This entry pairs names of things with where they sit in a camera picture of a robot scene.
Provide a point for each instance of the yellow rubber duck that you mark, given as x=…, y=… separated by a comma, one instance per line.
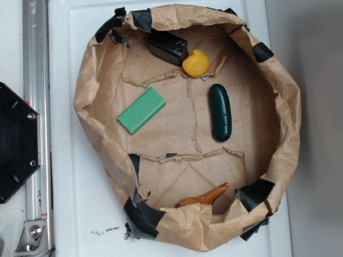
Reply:
x=196, y=64

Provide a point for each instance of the brown paper bag bowl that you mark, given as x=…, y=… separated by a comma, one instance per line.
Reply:
x=175, y=156

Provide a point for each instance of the green rectangular block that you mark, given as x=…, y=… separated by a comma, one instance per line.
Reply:
x=141, y=110

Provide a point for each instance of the dark green toy cucumber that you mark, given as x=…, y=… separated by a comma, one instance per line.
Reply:
x=220, y=113

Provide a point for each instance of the brown glossy toy croissant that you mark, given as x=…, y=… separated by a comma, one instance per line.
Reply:
x=208, y=198

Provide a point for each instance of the black taped block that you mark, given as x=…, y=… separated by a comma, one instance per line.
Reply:
x=168, y=47

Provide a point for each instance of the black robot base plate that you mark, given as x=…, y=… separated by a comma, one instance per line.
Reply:
x=19, y=142

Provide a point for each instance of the aluminium extrusion rail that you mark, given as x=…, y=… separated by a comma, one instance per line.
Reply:
x=39, y=197

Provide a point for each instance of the metal corner bracket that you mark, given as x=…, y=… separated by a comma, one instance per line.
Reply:
x=35, y=239

